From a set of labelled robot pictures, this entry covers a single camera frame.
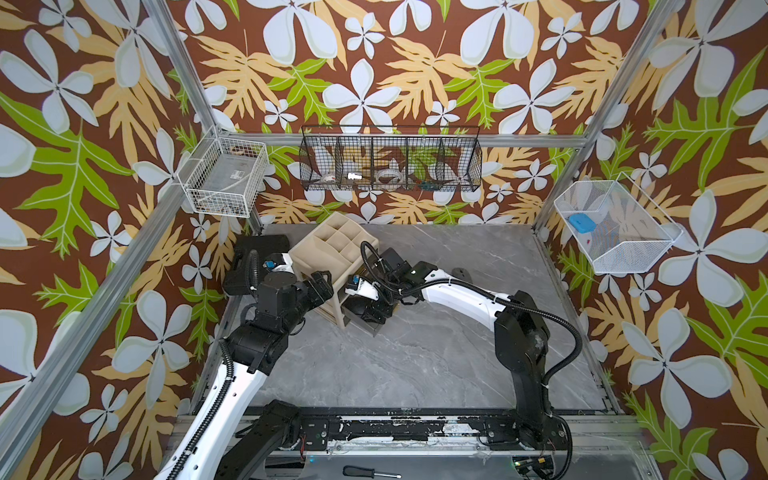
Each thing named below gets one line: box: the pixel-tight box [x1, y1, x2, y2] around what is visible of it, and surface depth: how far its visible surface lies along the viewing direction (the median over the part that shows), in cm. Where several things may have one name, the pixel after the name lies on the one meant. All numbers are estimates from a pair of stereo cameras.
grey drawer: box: [337, 290, 385, 337], surface depth 82 cm
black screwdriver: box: [343, 465, 402, 479], surface depth 70 cm
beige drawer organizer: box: [288, 212, 380, 330], surface depth 82 cm
